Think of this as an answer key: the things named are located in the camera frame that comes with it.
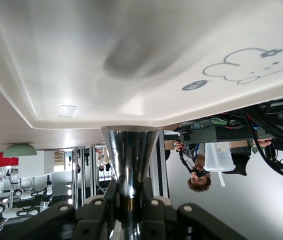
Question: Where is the steel double jigger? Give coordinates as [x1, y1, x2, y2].
[101, 124, 161, 240]

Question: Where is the white cabinet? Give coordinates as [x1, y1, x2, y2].
[18, 149, 66, 179]

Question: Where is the thick black cable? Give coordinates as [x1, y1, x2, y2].
[241, 104, 283, 183]

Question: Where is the person with curly hair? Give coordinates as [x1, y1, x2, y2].
[166, 139, 249, 193]

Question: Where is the green ceramic bowl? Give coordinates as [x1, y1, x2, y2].
[2, 142, 38, 158]

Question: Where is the black electronics box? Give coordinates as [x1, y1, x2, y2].
[175, 117, 274, 146]

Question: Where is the white rabbit print tray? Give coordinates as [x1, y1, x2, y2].
[0, 0, 283, 130]

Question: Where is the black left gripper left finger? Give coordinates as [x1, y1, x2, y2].
[72, 179, 119, 240]

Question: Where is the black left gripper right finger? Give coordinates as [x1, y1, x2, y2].
[141, 177, 177, 240]

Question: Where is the white drinking straw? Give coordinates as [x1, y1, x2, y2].
[216, 171, 226, 188]

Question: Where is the translucent plastic cup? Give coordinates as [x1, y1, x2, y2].
[203, 142, 236, 173]

